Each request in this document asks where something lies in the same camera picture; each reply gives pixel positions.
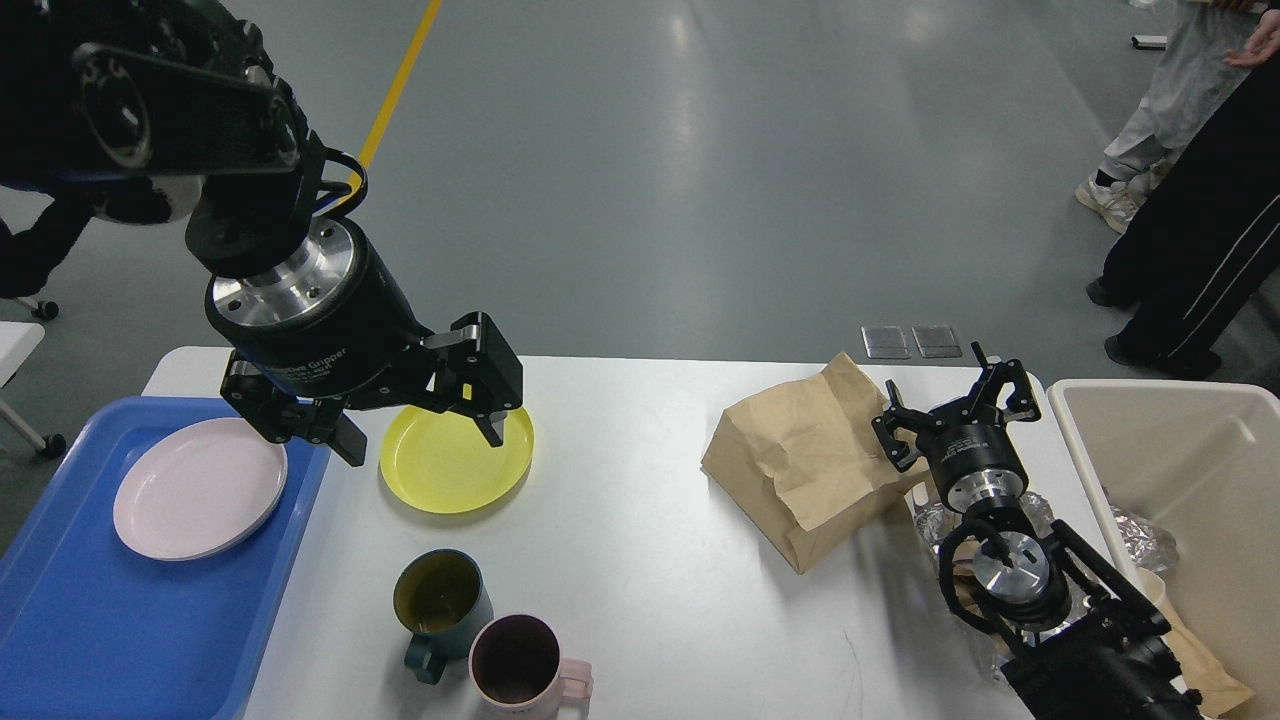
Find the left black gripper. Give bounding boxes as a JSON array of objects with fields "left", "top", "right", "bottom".
[{"left": 204, "top": 217, "right": 524, "bottom": 468}]

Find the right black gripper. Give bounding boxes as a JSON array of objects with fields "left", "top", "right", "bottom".
[{"left": 870, "top": 341, "right": 1042, "bottom": 514}]

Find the yellow plate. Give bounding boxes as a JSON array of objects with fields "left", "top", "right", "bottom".
[{"left": 379, "top": 406, "right": 535, "bottom": 515}]

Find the dark green mug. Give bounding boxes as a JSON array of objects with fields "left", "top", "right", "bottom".
[{"left": 393, "top": 548, "right": 495, "bottom": 685}]

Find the pink mug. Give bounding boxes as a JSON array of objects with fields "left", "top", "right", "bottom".
[{"left": 467, "top": 614, "right": 594, "bottom": 719}]

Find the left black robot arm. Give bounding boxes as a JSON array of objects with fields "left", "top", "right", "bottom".
[{"left": 1, "top": 1, "right": 524, "bottom": 466}]

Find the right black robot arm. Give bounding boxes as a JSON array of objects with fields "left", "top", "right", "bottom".
[{"left": 870, "top": 346, "right": 1202, "bottom": 719}]

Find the right metal floor plate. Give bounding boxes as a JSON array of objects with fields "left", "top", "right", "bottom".
[{"left": 911, "top": 325, "right": 964, "bottom": 359}]

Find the metal floor plate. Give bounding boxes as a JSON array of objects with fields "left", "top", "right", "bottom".
[
  {"left": 861, "top": 325, "right": 913, "bottom": 360},
  {"left": 911, "top": 325, "right": 964, "bottom": 359}
]

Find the left metal floor plate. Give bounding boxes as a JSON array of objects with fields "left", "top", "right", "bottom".
[{"left": 861, "top": 325, "right": 913, "bottom": 360}]

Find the brown paper bag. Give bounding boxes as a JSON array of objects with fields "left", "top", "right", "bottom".
[{"left": 701, "top": 354, "right": 928, "bottom": 575}]

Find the pink plate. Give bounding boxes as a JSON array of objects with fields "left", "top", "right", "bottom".
[{"left": 111, "top": 416, "right": 289, "bottom": 562}]

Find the foil in bin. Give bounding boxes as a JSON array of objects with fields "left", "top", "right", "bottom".
[{"left": 1091, "top": 489, "right": 1180, "bottom": 579}]

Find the beige plastic bin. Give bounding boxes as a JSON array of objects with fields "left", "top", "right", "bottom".
[{"left": 1048, "top": 379, "right": 1279, "bottom": 719}]

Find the person in black trousers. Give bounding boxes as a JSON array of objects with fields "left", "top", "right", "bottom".
[{"left": 1085, "top": 3, "right": 1279, "bottom": 380}]

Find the white side table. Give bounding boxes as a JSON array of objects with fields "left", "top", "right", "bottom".
[{"left": 0, "top": 295, "right": 68, "bottom": 460}]

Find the brown paper in bin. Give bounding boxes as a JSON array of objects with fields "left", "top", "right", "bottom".
[{"left": 1137, "top": 568, "right": 1256, "bottom": 719}]

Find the person in light grey trousers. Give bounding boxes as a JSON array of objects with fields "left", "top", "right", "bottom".
[{"left": 1074, "top": 1, "right": 1271, "bottom": 234}]

